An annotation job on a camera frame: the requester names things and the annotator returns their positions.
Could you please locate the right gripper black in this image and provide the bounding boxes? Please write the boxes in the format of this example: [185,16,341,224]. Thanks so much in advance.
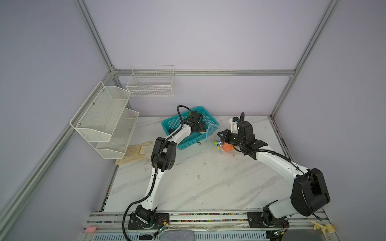
[217,130,244,147]

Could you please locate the orange tangerine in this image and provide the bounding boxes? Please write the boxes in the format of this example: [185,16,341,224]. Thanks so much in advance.
[222,143,234,152]

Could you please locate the clear zip bag blue zipper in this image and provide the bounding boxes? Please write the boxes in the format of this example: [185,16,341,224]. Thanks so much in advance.
[206,120,235,154]

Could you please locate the teal plastic basket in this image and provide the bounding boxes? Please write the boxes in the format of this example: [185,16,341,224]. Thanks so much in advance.
[161,105,220,151]

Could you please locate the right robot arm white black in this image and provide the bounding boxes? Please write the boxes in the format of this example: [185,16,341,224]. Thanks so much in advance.
[218,113,330,227]

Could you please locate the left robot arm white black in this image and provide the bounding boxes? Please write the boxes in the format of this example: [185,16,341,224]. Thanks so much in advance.
[135,110,207,226]

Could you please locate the white mesh two-tier shelf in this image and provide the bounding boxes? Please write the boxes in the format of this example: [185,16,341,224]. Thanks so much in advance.
[69,82,139,159]

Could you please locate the grey cloth pad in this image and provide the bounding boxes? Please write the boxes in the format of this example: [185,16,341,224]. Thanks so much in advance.
[160,230,196,241]

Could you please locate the beige tape scraps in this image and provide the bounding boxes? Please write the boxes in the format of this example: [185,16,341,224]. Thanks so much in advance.
[311,221,336,235]

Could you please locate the pink sponge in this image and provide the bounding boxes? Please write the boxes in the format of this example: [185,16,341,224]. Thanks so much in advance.
[84,226,97,234]

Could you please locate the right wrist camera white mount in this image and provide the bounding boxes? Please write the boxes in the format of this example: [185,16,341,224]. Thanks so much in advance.
[229,116,240,133]

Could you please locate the white wire wall basket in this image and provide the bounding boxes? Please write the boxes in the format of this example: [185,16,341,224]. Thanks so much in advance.
[126,65,175,97]

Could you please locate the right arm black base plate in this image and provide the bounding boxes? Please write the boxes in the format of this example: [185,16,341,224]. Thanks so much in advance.
[247,212,289,228]

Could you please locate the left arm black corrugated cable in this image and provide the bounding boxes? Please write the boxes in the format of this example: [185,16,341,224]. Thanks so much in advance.
[122,105,194,241]

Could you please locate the aluminium rail base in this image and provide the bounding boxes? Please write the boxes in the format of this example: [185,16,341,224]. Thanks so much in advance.
[80,209,339,241]

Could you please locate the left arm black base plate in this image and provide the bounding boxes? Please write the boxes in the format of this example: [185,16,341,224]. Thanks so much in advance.
[128,213,170,231]

